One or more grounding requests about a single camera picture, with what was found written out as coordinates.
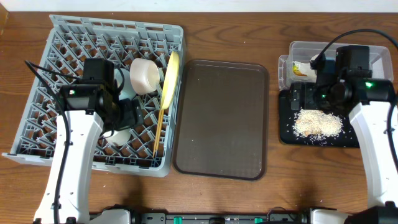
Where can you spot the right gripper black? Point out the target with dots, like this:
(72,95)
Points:
(295,93)

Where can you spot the wooden chopstick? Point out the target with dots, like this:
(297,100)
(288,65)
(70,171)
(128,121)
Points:
(159,132)
(156,133)

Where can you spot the yellow round plate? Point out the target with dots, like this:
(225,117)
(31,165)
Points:
(170,80)

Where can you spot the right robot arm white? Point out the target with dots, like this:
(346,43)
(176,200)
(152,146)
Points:
(372,112)

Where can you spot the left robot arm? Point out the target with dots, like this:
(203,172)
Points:
(87,108)

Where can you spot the light blue bowl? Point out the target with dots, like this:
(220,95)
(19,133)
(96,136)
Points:
(120,75)

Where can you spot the white cup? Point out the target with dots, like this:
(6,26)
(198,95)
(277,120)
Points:
(117,138)

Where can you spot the dark brown serving tray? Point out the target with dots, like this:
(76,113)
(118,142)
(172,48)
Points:
(222,120)

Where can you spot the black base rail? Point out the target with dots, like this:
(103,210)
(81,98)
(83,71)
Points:
(122,214)

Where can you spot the grey plastic dish rack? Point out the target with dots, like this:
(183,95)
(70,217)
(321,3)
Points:
(71,41)

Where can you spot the clear plastic waste bin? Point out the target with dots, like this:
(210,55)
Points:
(303,52)

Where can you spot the white paper waste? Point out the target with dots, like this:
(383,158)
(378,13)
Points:
(304,69)

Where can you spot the pile of rice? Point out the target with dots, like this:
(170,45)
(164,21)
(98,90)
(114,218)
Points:
(317,125)

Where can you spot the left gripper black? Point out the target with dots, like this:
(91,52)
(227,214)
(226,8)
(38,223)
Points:
(134,112)

